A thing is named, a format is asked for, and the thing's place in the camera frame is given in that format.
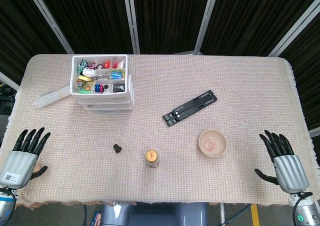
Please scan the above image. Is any beige woven tablecloth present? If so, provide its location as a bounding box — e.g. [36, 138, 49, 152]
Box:
[0, 53, 320, 209]

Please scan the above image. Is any grey metal table leg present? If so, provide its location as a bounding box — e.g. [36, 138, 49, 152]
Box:
[219, 203, 226, 225]

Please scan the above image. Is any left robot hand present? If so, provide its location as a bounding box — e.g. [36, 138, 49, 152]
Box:
[0, 127, 52, 189]

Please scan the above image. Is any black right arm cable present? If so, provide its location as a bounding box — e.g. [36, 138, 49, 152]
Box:
[292, 191, 314, 226]

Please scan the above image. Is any colourful candy bag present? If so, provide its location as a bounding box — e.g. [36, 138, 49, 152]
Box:
[76, 79, 94, 94]

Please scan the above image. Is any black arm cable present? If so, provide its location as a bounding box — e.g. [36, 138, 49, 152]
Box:
[7, 188, 19, 212]
[292, 191, 314, 226]

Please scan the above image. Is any beige bowl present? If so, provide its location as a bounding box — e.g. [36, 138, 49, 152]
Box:
[198, 129, 228, 158]

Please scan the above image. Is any blue floor cable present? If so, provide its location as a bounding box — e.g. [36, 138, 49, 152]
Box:
[224, 203, 252, 225]

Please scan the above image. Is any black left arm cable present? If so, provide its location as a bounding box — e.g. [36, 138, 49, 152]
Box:
[7, 188, 19, 212]

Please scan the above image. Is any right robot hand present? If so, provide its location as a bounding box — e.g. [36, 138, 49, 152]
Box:
[254, 130, 310, 194]

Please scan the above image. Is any clear plastic bottle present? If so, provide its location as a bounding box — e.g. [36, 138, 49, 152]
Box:
[33, 85, 73, 109]

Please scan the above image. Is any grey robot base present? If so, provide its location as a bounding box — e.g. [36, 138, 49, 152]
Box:
[101, 202, 210, 226]

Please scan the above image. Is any white drawer organizer box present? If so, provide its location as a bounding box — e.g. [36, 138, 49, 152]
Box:
[70, 54, 136, 116]

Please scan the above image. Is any Costa coffee bottle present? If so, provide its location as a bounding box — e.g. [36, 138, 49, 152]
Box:
[144, 150, 160, 169]

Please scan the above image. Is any green foil candy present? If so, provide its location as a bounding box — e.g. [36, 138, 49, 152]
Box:
[77, 58, 89, 73]

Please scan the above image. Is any red and white packet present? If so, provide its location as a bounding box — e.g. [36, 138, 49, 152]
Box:
[112, 57, 126, 68]

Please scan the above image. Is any metal keychain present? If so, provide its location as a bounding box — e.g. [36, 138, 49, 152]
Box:
[91, 73, 111, 82]

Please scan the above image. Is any blue snack packet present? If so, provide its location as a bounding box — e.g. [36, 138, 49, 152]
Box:
[109, 70, 125, 80]

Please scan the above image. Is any clear plastic drawer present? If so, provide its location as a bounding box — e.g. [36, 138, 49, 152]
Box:
[85, 108, 134, 115]
[79, 102, 134, 110]
[75, 95, 133, 104]

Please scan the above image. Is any black folding laptop stand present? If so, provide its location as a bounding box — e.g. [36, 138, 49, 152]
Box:
[162, 89, 218, 127]

